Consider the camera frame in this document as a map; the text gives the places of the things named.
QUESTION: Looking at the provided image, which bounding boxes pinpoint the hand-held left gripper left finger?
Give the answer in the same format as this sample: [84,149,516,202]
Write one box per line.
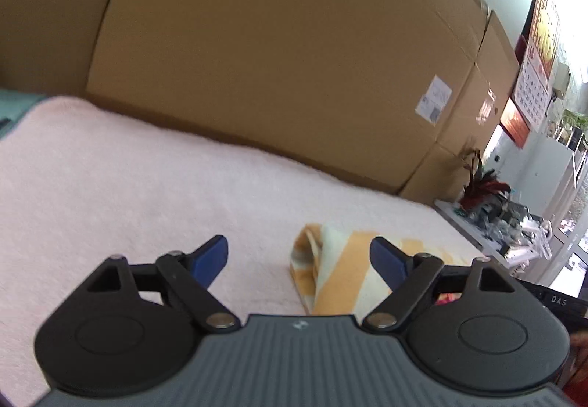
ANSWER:
[87,235,240,334]

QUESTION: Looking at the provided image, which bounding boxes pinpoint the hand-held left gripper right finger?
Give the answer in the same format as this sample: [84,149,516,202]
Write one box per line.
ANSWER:
[363,237,515,334]

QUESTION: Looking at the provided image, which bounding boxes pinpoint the orange white striped shirt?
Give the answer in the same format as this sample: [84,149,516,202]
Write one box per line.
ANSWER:
[288,223,488,317]

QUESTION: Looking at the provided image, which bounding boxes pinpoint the white table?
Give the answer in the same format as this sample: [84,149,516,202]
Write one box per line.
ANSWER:
[434,198,553,271]

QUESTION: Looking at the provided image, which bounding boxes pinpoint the taped cardboard box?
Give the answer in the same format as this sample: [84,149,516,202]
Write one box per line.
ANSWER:
[397,142,484,209]
[434,10,523,161]

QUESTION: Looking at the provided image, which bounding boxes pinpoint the pink fleece blanket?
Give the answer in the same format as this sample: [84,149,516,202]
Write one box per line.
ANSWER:
[0,95,525,404]

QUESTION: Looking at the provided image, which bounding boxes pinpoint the dark red feather duster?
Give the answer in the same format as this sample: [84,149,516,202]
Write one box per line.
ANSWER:
[459,148,512,212]

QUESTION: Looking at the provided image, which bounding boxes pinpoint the potted plants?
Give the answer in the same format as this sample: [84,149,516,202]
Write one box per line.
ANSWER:
[557,110,588,147]

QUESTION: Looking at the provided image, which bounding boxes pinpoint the large labelled cardboard box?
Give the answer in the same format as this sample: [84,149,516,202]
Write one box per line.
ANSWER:
[85,0,491,197]

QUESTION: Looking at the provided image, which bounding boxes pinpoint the teal cloth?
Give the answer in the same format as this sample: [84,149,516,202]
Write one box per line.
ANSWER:
[0,88,47,147]

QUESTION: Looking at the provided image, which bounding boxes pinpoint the cardboard box with small label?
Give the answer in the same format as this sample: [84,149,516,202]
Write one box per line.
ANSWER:
[0,0,148,98]

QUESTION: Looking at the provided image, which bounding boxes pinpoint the beige electrical wall box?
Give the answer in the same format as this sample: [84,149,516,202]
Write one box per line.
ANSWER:
[550,62,573,103]

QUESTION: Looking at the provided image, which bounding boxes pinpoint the red wall calendar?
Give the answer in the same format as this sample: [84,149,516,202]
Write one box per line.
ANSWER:
[500,0,563,151]

